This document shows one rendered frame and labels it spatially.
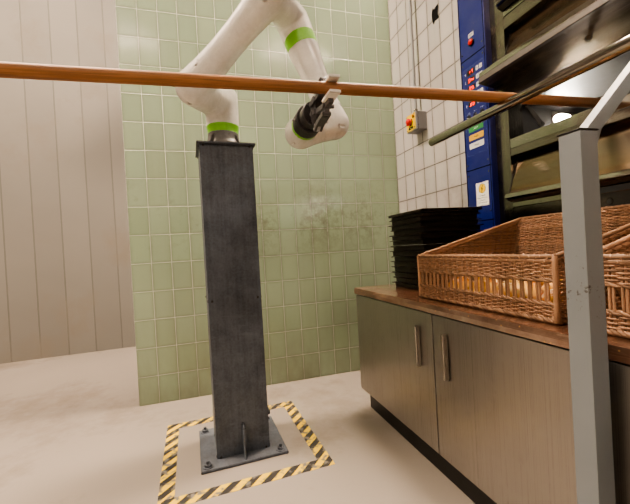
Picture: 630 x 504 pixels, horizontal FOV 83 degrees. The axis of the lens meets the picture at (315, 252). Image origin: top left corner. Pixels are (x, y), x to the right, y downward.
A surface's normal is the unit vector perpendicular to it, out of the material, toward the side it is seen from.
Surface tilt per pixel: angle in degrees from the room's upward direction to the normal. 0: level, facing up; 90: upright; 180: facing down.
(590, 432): 90
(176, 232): 90
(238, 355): 90
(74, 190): 90
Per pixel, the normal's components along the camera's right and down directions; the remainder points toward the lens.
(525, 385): -0.96, 0.06
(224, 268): 0.33, -0.01
